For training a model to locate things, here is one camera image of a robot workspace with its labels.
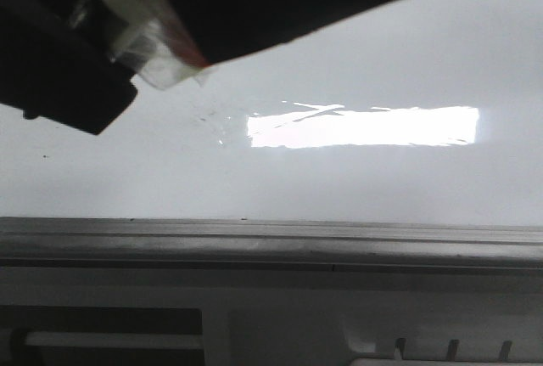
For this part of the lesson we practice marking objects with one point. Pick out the black white whiteboard marker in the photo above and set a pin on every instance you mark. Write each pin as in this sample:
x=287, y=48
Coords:
x=130, y=32

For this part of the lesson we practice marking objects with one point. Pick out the white whiteboard surface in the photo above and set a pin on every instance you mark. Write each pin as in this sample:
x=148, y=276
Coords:
x=421, y=111

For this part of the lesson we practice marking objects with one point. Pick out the white tray with slots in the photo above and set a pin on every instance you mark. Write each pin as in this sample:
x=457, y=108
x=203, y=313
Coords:
x=472, y=339

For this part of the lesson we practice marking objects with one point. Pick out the grey aluminium whiteboard frame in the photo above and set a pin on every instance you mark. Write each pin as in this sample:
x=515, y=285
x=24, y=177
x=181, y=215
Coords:
x=251, y=244

